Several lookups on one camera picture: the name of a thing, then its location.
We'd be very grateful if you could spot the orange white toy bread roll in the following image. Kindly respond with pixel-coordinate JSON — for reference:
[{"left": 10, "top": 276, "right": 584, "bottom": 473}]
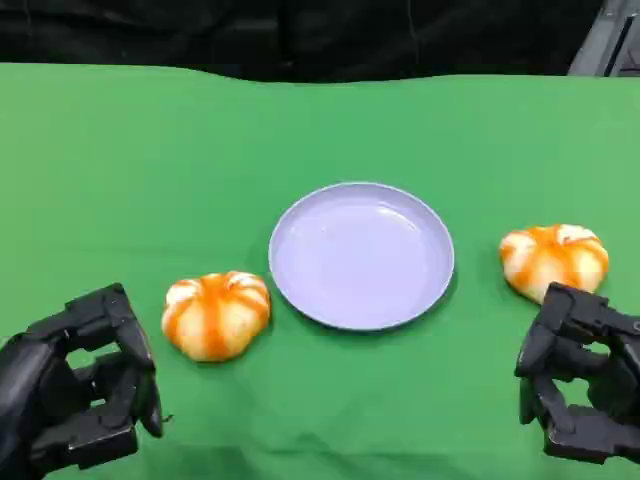
[
  {"left": 498, "top": 224, "right": 611, "bottom": 306},
  {"left": 160, "top": 270, "right": 273, "bottom": 363}
]

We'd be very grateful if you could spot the black backdrop curtain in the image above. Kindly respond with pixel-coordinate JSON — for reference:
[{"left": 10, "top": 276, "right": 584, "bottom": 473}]
[{"left": 0, "top": 0, "right": 604, "bottom": 84}]

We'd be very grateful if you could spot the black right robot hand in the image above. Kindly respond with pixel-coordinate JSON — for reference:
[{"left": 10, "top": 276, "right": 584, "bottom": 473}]
[{"left": 514, "top": 281, "right": 640, "bottom": 474}]

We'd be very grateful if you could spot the lilac plate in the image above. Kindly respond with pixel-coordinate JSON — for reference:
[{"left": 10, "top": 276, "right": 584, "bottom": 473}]
[{"left": 268, "top": 181, "right": 457, "bottom": 332}]

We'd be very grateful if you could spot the green table cloth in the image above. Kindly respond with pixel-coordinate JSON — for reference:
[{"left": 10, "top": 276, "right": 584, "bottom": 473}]
[{"left": 0, "top": 62, "right": 640, "bottom": 480}]

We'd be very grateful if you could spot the grey metal frame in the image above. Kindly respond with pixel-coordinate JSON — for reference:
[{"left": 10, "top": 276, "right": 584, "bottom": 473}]
[{"left": 567, "top": 0, "right": 640, "bottom": 79}]

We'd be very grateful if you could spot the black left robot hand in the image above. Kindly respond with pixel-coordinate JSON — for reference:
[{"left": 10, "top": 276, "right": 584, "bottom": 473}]
[{"left": 0, "top": 282, "right": 165, "bottom": 480}]

